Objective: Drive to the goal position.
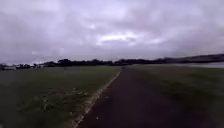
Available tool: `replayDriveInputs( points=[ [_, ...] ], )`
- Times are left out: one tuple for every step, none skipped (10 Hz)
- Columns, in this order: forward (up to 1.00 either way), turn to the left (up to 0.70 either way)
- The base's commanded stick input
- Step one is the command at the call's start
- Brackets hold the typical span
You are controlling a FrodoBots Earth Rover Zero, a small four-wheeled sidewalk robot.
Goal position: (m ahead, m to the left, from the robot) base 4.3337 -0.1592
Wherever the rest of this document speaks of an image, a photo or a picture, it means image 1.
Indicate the grass verge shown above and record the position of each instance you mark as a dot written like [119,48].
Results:
[186,83]

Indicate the dark asphalt path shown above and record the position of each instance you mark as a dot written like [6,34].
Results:
[133,103]

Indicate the distant row of trees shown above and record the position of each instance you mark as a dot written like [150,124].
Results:
[90,62]

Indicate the pale stone path edge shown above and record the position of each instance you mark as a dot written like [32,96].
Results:
[91,101]

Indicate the grass field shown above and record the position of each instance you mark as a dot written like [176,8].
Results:
[46,93]

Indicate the grey water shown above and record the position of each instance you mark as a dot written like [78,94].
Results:
[210,65]

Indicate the distant dark hill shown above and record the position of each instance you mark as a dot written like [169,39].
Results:
[200,59]

